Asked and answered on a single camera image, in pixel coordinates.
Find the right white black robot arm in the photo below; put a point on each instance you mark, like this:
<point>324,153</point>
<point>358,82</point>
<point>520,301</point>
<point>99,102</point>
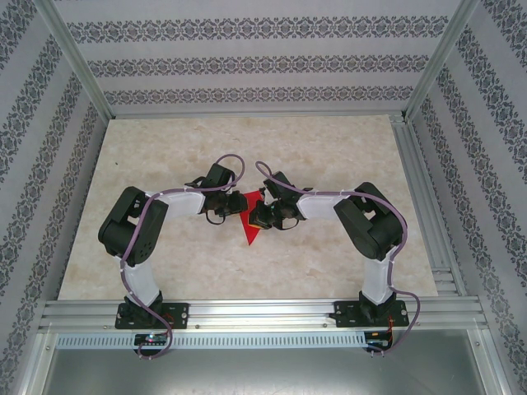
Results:
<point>366,222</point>

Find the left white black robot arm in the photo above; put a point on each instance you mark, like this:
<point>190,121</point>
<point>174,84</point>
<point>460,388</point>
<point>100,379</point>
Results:
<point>131,230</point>

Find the grey metal sheet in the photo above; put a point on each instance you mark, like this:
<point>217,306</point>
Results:
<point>263,372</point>

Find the long aluminium mounting rail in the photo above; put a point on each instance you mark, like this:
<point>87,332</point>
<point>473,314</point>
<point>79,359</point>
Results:
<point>263,308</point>

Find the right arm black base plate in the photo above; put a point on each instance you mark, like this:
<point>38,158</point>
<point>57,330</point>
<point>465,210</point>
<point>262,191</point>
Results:
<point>346,314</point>

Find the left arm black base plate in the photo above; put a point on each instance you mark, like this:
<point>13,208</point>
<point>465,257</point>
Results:
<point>177,314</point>

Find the aluminium side rail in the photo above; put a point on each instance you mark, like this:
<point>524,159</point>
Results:
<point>424,197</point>

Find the aluminium frame post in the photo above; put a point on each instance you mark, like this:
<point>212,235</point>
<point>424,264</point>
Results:
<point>74,57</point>
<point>442,57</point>

